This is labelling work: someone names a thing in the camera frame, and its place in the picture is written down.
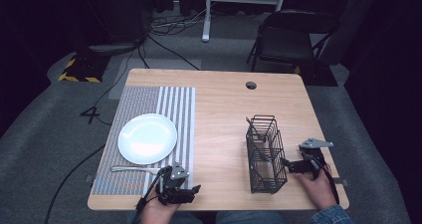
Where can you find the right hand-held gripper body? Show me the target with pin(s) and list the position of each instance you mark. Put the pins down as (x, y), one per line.
(313, 157)

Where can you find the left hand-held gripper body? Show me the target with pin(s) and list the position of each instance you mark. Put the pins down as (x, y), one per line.
(175, 176)

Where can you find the person's right hand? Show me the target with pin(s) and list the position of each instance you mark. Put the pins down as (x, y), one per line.
(318, 190)

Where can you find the person's left hand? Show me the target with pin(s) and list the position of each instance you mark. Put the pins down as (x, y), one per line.
(156, 210)

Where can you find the silver fork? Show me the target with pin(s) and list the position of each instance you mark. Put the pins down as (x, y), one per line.
(132, 168)

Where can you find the dark utensil in basket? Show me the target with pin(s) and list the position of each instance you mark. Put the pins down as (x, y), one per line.
(254, 128)

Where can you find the white round plate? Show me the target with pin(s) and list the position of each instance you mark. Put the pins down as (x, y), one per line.
(147, 139)

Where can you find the grey white striped placemat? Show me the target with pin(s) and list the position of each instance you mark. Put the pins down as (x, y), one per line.
(142, 98)

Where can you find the black folding chair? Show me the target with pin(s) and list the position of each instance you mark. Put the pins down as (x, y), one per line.
(285, 41)

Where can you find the yellow black striped base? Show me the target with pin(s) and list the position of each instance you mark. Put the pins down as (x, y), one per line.
(83, 69)

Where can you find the grey metal table bracket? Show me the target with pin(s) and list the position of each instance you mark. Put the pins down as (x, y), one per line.
(89, 178)
(341, 182)

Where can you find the white metal stand frame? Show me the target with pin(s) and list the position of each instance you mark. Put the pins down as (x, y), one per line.
(207, 15)

